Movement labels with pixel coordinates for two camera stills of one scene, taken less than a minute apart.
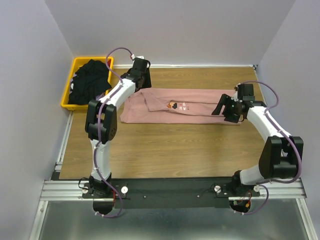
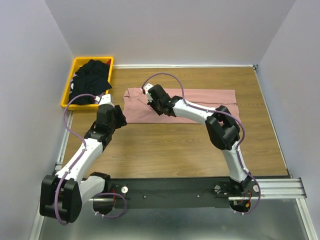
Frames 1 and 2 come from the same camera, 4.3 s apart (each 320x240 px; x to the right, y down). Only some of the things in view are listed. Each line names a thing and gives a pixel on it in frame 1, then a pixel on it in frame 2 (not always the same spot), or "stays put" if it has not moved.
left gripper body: (146, 82) -> (119, 120)
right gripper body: (231, 113) -> (156, 107)
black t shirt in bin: (91, 79) stays put
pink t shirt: (174, 105) stays put
